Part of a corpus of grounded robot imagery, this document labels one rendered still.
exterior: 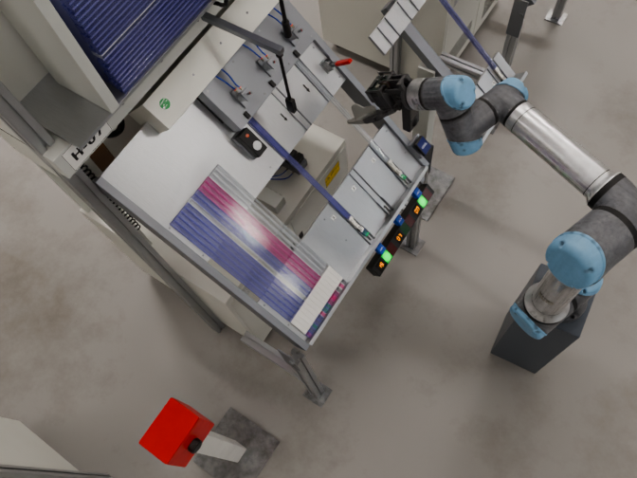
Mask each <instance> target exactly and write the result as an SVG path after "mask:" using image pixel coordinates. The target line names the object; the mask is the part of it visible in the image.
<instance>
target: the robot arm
mask: <svg viewBox="0 0 637 478"><path fill-rule="evenodd" d="M377 73H378V75H379V76H377V77H376V78H375V79H374V81H373V82H372V84H371V85H370V86H369V88H368V89H367V91H365V93H366V95H367V96H368V98H369V100H370V101H371V102H374V103H375V104H376V106H378V107H379V108H380V109H378V110H376V107H375V106H374V105H368V106H366V107H363V106H361V105H359V104H357V103H356V104H353V105H352V111H353V114H354V118H353V119H349V120H347V122H348V123H349V124H364V123H366V124H368V123H372V122H376V121H379V120H382V119H383V118H385V117H386V116H389V115H391V114H394V113H396V111H397V110H399V111H400V110H401V109H402V122H403V130H405V131H407V132H411V130H412V129H413V128H414V127H415V126H416V125H417V123H418V121H419V111H424V110H435V111H436V112H437V115H438V117H439V120H440V122H441V124H442V126H443V129H444V131H445V134H446V140H447V142H448V143H449V145H450V147H451V149H452V152H453V153H454V154H455V155H457V156H469V155H471V154H474V153H476V152H477V151H479V150H480V149H481V146H482V134H483V133H484V132H486V131H487V130H488V129H490V128H491V127H493V126H494V125H495V124H497V123H498V122H500V123H501V124H502V125H503V126H505V127H506V128H507V129H508V130H509V131H510V132H511V133H512V134H514V135H515V136H516V137H517V138H518V139H519V140H521V141H522V142H523V143H524V144H525V145H526V146H527V147H529V148H530V149H531V150H532V151H533V152H534V153H536V154H537V155H538V156H539V157H540V158H541V159H543V160H544V161H545V162H546V163H547V164H548V165H549V166H551V167H552V168H553V169H554V170H555V171H556V172H557V173H559V174H560V175H561V176H562V177H563V178H564V179H566V180H567V181H568V182H569V183H570V184H571V185H572V186H574V187H575V188H576V189H577V190H578V191H579V192H580V193H582V194H583V195H584V196H585V197H586V204H587V205H588V206H589V207H590V208H591V211H590V212H589V213H587V214H586V215H585V216H584V217H582V218H581V219H580V220H579V221H577V222H576V223H575V224H574V225H572V226H571V227H570V228H569V229H567V230H566V231H565V232H563V233H561V234H560V235H558V236H557V237H556V238H555V239H554V241H553V242H552V243H551V244H550V245H549V246H548V247H547V250H546V254H545V258H546V261H547V262H548V263H547V266H548V268H549V269H548V271H547V272H546V274H545V275H544V277H543V278H542V280H541V281H540V282H539V283H535V284H533V285H531V286H530V287H529V288H528V289H527V291H526V292H525V294H524V295H523V296H522V297H521V298H520V299H519V300H518V301H517V302H516V303H514V304H513V305H512V306H511V307H510V314H511V316H512V317H513V319H514V320H515V322H516V323H517V324H518V325H519V327H520V328H521V329H522V330H523V331H524V332H526V333H527V334H528V335H529V336H531V337H532V338H534V339H536V340H540V339H542V338H543V337H544V336H547V334H548V333H549V332H551V331H552V330H553V329H554V328H555V327H557V326H558V325H559V324H560V323H567V322H573V321H575V320H577V319H578V318H579V317H580V316H581V315H582V314H583V313H584V312H585V310H586V308H587V305H588V300H589V299H590V298H591V297H592V296H593V295H594V294H596V293H597V292H598V291H599V290H600V288H601V286H602V284H603V277H604V276H605V275H606V274H607V273H608V272H609V271H610V270H611V269H612V268H613V267H614V266H615V265H616V264H618V263H619V262H620V261H621V260H622V259H624V258H625V257H626V256H627V255H628V254H630V253H631V252H632V251H633V250H634V249H636V248H637V187H636V186H635V185H634V184H633V183H632V182H631V181H630V180H629V179H628V178H627V177H626V176H625V175H623V174H622V173H621V172H612V171H611V170H610V169H609V168H607V167H606V166H605V165H604V164H602V163H601V162H600V161H599V160H598V159H596V158H595V157H594V156H593V155H591V154H590V153H589V152H588V151H587V150H585V149H584V148H583V147H582V146H581V145H579V144H578V143H577V142H576V141H575V140H573V139H572V138H571V137H570V136H568V135H567V134H566V133H565V132H564V131H562V130H561V129H560V128H559V127H558V126H556V125H555V124H554V123H553V122H552V121H550V120H549V119H548V118H547V117H545V116H544V115H543V114H542V113H541V112H539V111H538V110H537V109H536V108H535V107H534V106H533V105H532V104H531V103H530V102H528V101H527V100H528V90H527V88H526V87H525V86H524V85H523V82H522V81H521V80H519V79H517V78H507V79H505V80H504V81H502V82H501V83H497V84H496V85H494V86H493V87H492V88H491V89H490V90H489V91H487V92H486V93H484V94H483V95H482V96H480V97H479V98H478V99H476V100H475V98H476V93H475V89H476V86H475V84H474V82H473V81H472V79H471V78H469V77H468V76H465V75H448V76H444V77H433V78H419V79H414V80H412V79H411V78H410V75H409V74H401V75H396V74H395V72H394V71H385V72H379V71H377ZM385 73H391V74H390V75H384V74H385Z"/></svg>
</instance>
